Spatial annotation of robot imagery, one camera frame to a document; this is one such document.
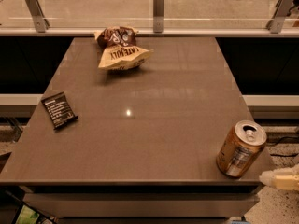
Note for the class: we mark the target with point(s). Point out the left metal railing bracket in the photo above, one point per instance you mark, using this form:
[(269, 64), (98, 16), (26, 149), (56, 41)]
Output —
[(41, 24)]

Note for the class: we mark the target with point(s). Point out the glass railing panel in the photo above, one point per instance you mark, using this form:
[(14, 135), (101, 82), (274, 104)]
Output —
[(178, 14)]

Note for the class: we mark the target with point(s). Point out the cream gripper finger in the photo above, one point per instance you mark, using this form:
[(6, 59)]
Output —
[(282, 178)]

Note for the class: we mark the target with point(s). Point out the green item under table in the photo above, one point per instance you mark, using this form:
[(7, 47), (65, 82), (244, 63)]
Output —
[(26, 215)]

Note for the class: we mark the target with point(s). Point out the orange soda can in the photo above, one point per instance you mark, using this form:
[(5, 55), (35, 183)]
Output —
[(242, 146)]

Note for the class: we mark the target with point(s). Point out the middle metal railing bracket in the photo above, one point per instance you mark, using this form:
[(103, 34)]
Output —
[(158, 16)]

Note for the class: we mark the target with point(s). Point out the brown chip bag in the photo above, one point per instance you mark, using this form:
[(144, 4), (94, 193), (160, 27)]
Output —
[(119, 48)]

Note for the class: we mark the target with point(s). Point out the right metal railing bracket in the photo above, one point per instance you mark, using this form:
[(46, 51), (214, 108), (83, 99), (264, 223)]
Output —
[(275, 24)]

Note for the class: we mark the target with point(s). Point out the black snack bar wrapper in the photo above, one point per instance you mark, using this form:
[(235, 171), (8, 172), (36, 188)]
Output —
[(59, 110)]

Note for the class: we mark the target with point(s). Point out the metal railing bracket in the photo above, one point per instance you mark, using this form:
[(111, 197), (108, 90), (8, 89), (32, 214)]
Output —
[(275, 24), (158, 16), (41, 24)]

